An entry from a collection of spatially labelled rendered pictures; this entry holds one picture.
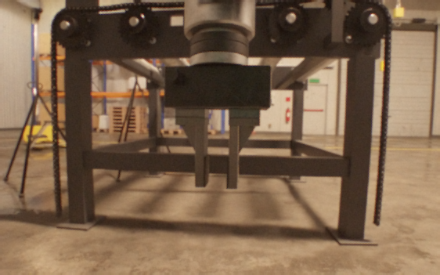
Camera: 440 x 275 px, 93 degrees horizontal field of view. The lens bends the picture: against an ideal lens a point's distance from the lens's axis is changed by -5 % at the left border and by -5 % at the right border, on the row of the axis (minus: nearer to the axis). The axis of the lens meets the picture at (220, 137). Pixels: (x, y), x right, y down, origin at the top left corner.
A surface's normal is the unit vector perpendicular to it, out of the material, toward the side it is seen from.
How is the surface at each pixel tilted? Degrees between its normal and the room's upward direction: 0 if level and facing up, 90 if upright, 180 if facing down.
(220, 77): 90
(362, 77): 90
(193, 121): 90
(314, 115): 90
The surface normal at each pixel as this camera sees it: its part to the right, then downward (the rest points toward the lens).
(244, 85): -0.13, 0.07
